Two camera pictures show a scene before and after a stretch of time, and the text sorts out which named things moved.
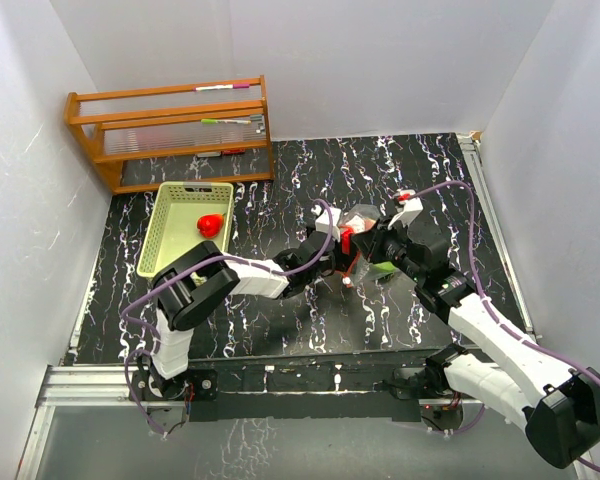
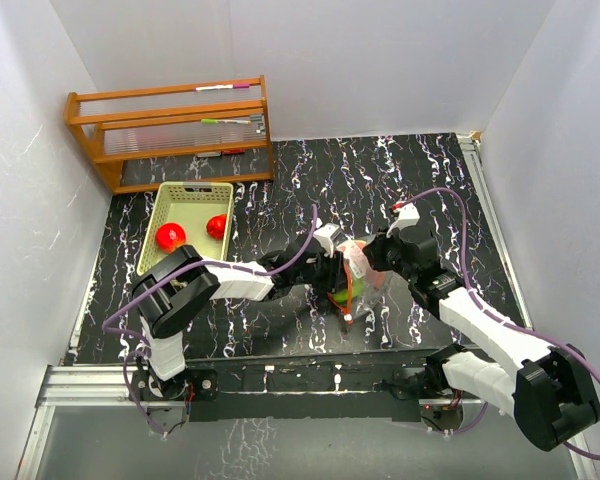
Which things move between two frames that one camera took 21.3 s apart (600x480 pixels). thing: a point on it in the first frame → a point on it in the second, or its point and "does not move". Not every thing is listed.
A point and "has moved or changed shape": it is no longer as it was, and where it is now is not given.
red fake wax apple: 209,225 has moved or changed shape
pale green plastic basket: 184,213 does not move
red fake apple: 361,225 → 169,237
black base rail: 333,388 does not move
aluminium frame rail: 105,385 does not move
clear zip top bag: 359,265 → 364,285
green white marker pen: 225,121 does not move
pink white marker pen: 223,86 does not move
